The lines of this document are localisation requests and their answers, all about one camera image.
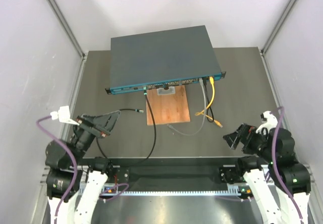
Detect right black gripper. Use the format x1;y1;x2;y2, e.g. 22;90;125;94
223;121;276;161

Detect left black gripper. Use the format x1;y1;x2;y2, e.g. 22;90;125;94
70;108;122;165

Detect yellow ethernet cable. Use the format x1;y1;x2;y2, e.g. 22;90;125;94
195;76;224;129

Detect short black ethernet cable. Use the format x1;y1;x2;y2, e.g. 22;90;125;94
202;77;215;123

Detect grey ethernet cable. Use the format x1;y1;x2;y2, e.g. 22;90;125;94
167;78;208;136

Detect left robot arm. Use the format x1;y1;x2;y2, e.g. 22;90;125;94
45;110;121;223

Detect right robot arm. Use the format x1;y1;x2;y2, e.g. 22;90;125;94
223;124;311;223

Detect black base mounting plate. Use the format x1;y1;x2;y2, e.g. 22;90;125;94
80;157;268;184

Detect wooden board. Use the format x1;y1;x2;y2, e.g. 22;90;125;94
147;85;190;125

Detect small clear plastic piece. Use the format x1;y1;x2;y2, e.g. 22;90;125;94
157;86;176;95

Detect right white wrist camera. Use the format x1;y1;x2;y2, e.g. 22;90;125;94
256;110;278;135

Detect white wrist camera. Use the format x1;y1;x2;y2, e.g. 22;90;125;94
256;110;278;135
50;105;78;125

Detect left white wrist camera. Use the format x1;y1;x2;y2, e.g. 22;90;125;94
50;105;78;125

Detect long black teal-plug cable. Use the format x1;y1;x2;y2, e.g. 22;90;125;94
96;89;157;164

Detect grey slotted cable duct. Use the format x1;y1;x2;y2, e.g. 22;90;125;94
50;185;255;197

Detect dark grey network switch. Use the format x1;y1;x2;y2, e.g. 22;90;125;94
105;25;226;95

